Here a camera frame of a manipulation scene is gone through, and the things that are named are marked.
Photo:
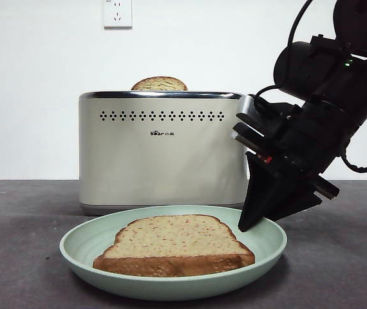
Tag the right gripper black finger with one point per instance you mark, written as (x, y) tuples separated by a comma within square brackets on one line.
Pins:
[(264, 193), (302, 204)]

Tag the large toast slice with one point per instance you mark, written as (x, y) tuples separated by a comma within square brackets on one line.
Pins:
[(174, 244)]

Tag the pale green round plate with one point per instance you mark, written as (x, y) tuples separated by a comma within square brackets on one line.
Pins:
[(83, 257)]

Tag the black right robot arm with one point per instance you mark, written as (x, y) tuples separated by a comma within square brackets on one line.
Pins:
[(331, 77)]

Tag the cream two-slot toaster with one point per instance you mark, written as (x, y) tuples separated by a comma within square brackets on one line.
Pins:
[(157, 167)]

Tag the small toast slice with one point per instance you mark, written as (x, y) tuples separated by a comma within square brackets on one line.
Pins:
[(159, 84)]

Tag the white wall socket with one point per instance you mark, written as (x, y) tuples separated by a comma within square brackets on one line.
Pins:
[(117, 16)]

